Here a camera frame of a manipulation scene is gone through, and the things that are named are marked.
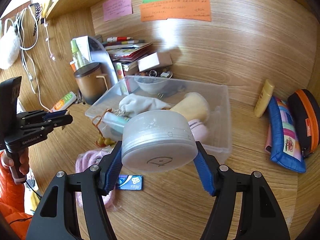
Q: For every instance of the clear plastic bin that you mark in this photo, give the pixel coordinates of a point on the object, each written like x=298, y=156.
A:
x=217, y=120

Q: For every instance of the stack of books and papers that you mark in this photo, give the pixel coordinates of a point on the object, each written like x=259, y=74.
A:
x=130, y=52

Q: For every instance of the fruit print candy pack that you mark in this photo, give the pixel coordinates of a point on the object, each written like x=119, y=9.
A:
x=119, y=71

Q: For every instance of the yellow-green spray bottle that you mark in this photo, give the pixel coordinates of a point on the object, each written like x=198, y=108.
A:
x=76, y=55

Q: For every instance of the pink round container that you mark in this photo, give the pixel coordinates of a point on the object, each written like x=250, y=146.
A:
x=198, y=130

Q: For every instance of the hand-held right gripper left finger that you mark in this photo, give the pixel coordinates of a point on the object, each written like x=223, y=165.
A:
x=112, y=170

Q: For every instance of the cream plastic jar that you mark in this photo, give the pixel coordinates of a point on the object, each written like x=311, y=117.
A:
x=192, y=107

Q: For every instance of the silver bead trinkets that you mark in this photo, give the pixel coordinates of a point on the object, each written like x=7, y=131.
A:
x=152, y=73

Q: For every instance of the person's left hand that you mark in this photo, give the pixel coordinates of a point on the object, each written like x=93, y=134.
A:
x=6, y=161

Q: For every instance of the person's left forearm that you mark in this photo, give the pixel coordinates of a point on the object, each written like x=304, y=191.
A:
x=10, y=200

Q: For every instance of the wooden desktop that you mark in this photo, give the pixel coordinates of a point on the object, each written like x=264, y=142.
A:
x=250, y=192

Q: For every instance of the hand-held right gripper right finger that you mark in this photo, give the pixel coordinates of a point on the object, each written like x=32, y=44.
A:
x=206, y=175

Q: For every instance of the orange sticky note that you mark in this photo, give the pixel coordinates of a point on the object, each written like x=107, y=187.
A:
x=175, y=11

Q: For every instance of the black case with orange zipper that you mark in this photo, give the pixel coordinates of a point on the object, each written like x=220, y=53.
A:
x=300, y=110

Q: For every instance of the translucent plastic folder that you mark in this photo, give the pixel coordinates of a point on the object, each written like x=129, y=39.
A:
x=105, y=55

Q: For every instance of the white tube with green-orange label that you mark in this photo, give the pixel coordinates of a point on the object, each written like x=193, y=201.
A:
x=63, y=102

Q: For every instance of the white printed paper sheets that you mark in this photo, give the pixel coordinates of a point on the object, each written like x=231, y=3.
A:
x=85, y=46

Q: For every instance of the brown ceramic mug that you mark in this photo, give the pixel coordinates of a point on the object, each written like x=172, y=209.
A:
x=90, y=87

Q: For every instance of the orange tube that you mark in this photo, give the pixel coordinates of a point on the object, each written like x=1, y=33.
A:
x=73, y=66

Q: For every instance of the blue patchwork pouch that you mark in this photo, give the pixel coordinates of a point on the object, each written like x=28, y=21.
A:
x=277, y=150

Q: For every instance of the white plush item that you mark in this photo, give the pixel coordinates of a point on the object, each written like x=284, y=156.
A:
x=8, y=47

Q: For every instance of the black binder clip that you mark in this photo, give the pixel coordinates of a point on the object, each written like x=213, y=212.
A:
x=161, y=95

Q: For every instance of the pink sticky note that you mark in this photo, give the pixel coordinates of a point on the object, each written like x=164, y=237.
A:
x=117, y=6

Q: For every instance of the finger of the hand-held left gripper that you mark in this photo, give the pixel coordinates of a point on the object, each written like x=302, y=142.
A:
x=63, y=120
x=53, y=115

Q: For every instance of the small white box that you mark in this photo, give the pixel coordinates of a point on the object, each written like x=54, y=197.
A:
x=150, y=61

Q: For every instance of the white round jar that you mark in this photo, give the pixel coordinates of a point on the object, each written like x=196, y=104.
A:
x=160, y=142

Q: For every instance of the yellow printed cloth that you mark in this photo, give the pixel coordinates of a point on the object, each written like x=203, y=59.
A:
x=33, y=192

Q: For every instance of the yellow tube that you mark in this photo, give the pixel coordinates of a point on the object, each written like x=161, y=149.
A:
x=263, y=98

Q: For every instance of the clear small bowl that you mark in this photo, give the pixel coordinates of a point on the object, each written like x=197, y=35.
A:
x=150, y=86

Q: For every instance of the red and white pen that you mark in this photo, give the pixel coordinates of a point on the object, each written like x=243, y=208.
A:
x=120, y=39

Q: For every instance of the blue card packet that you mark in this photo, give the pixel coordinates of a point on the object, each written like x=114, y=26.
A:
x=132, y=183

